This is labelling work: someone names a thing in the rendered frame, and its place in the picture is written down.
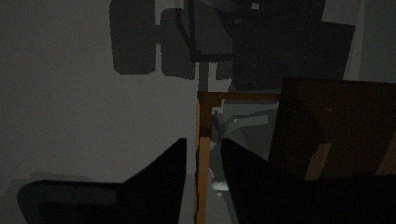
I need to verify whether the grey flat panel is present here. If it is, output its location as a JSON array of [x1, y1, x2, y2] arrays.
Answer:
[[358, 0, 396, 83]]

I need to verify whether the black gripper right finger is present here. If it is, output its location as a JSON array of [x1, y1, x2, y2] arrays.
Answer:
[[221, 138, 396, 224]]

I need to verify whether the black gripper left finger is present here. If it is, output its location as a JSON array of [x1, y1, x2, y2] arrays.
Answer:
[[17, 138, 187, 224]]

